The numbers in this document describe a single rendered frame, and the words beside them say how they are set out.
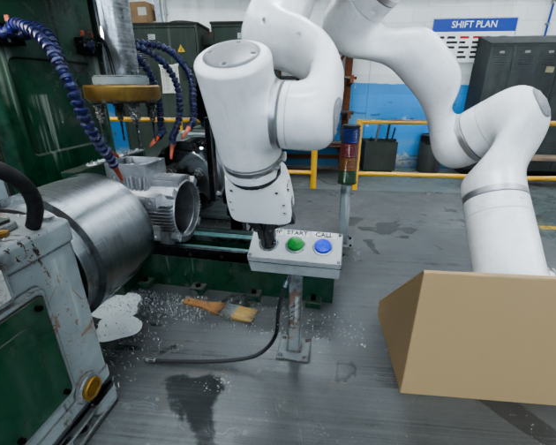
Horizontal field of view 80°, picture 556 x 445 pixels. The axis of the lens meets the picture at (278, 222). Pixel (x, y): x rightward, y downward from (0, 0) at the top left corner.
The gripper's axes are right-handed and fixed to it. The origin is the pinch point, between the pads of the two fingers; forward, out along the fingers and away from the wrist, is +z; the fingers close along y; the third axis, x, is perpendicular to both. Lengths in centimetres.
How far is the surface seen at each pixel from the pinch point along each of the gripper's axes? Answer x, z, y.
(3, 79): -24, -16, 61
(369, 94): -477, 254, -51
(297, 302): 5.7, 14.5, -5.7
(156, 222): -12.9, 16.5, 33.7
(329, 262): 3.1, 2.8, -11.4
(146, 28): -324, 87, 205
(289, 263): 3.5, 3.6, -4.4
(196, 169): -42, 25, 35
